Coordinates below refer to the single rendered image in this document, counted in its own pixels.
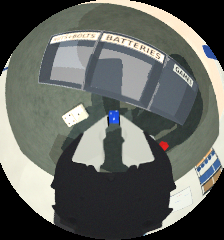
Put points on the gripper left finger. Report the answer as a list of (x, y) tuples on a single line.
[(86, 149)]

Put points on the red and white eraser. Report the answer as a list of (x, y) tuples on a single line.
[(164, 145)]

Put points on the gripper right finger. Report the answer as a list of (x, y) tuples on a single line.
[(142, 150)]

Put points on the blue die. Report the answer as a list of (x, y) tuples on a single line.
[(114, 116)]

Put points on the grey rack of labelled bins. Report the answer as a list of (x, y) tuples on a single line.
[(129, 75)]

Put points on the white domino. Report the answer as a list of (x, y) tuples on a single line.
[(75, 115)]

